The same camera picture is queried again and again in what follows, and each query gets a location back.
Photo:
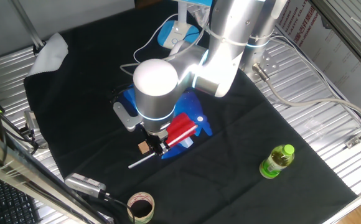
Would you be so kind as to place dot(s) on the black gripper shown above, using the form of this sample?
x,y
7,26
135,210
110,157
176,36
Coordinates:
x,y
156,137

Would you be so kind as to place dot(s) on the red flag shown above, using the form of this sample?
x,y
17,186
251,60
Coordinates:
x,y
180,129

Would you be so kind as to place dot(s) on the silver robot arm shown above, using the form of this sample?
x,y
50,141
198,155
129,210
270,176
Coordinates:
x,y
224,46

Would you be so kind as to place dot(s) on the small wooden cube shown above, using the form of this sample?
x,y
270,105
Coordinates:
x,y
143,147

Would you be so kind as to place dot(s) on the green tape roll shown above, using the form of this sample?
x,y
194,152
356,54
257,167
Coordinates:
x,y
140,195

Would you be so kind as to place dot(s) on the blue white desk lamp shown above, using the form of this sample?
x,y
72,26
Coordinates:
x,y
174,34

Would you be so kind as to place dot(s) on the green tea bottle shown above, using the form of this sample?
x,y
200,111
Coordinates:
x,y
277,161

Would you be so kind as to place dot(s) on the black keyboard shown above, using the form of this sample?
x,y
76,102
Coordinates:
x,y
12,205

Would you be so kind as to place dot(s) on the grey metal pole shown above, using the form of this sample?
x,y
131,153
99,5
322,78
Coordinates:
x,y
28,25

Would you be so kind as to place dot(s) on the white panel with red print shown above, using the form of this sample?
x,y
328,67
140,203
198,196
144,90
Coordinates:
x,y
330,53

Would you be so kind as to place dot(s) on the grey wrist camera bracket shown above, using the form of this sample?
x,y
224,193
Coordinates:
x,y
124,115

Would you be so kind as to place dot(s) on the silver depth camera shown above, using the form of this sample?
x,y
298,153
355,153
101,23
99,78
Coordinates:
x,y
84,183

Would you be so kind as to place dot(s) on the metal clamp bracket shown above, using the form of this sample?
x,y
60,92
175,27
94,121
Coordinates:
x,y
31,121

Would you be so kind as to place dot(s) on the aluminium frame bar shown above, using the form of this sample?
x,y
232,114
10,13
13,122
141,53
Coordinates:
x,y
28,177

